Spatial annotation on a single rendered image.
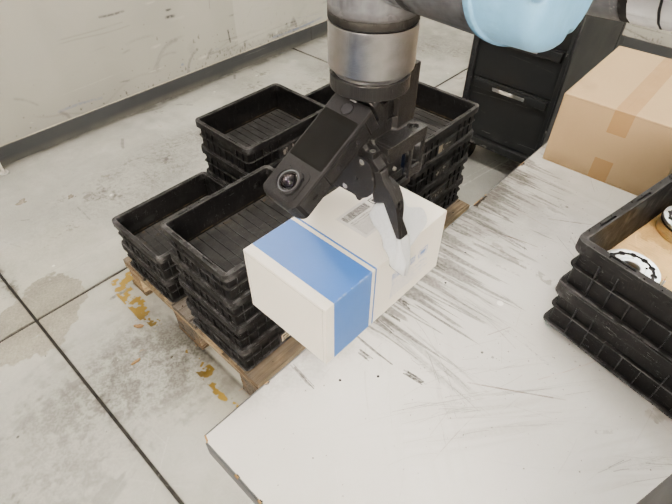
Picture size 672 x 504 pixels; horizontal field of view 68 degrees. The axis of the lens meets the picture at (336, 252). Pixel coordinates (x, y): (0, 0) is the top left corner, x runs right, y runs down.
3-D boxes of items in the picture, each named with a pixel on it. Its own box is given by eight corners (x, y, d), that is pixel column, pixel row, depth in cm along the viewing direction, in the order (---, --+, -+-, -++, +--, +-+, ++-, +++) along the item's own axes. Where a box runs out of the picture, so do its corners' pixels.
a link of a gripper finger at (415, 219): (450, 252, 53) (419, 174, 50) (417, 282, 50) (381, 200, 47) (428, 253, 55) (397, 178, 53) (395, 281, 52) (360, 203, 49)
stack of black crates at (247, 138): (261, 248, 195) (246, 151, 163) (214, 215, 209) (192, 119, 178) (330, 202, 215) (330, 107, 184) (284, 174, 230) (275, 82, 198)
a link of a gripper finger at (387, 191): (419, 232, 48) (384, 148, 45) (409, 240, 47) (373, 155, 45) (386, 234, 52) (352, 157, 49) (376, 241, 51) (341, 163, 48)
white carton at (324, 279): (326, 364, 52) (325, 311, 46) (252, 304, 58) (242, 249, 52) (436, 265, 63) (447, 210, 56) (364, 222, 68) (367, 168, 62)
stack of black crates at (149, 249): (173, 307, 174) (157, 261, 158) (128, 265, 188) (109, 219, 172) (260, 249, 194) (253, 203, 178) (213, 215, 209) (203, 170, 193)
